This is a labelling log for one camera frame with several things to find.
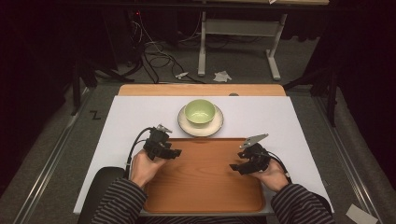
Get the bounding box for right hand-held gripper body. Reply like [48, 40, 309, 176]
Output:
[237, 133, 273, 175]

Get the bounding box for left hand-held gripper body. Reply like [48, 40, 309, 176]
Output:
[142, 123, 176, 161]

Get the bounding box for person's left hand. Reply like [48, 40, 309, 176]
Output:
[130, 148, 168, 189]

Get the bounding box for person's right hand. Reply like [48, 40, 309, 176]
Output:
[248, 158, 290, 193]

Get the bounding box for cream plate with dark rim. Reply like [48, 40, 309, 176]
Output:
[177, 104, 225, 138]

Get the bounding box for wooden tray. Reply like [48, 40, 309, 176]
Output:
[143, 137, 266, 215]

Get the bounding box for white table mat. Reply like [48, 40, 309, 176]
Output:
[73, 95, 334, 217]

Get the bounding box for green bowl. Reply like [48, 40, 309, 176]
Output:
[183, 98, 217, 127]

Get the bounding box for crumpled white paper scrap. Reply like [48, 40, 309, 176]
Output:
[213, 70, 233, 83]

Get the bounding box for dark metal stand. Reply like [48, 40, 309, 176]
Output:
[70, 57, 135, 117]
[282, 66, 341, 128]

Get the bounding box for flat white paper sheet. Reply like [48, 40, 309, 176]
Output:
[345, 203, 379, 224]

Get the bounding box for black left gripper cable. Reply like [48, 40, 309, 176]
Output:
[125, 126, 154, 180]

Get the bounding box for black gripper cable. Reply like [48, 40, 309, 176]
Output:
[266, 150, 293, 184]
[125, 126, 154, 180]

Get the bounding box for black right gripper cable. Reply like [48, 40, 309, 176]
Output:
[266, 150, 293, 184]

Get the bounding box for bundle of floor cables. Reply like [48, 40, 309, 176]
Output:
[125, 12, 206, 85]

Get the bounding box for metal floor rail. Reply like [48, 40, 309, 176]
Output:
[312, 96, 386, 224]
[12, 88, 92, 224]

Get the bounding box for white desk frame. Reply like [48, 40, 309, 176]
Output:
[197, 10, 289, 82]

